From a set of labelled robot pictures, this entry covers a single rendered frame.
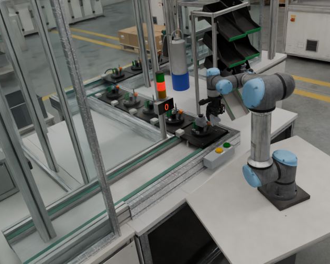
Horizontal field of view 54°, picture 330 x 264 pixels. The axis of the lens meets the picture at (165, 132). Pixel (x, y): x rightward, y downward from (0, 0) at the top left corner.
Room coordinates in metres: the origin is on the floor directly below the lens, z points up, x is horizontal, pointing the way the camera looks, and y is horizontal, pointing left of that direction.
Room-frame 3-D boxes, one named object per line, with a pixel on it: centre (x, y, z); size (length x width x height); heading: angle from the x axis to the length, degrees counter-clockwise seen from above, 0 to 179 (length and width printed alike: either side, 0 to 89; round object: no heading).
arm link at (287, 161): (1.26, -0.55, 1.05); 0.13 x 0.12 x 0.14; 105
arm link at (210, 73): (1.70, -0.30, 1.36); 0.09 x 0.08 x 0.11; 15
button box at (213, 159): (1.57, -0.30, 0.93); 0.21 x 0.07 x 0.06; 129
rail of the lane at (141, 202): (1.50, -0.11, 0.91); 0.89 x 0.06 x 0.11; 129
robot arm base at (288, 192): (1.26, -0.56, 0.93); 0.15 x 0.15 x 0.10
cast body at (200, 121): (1.80, -0.23, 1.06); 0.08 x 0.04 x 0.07; 39
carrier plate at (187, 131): (1.79, -0.23, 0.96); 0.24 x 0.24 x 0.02; 39
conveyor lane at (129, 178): (1.62, 0.02, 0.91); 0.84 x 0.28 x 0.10; 129
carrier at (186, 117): (1.99, -0.07, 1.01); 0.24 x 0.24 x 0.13; 39
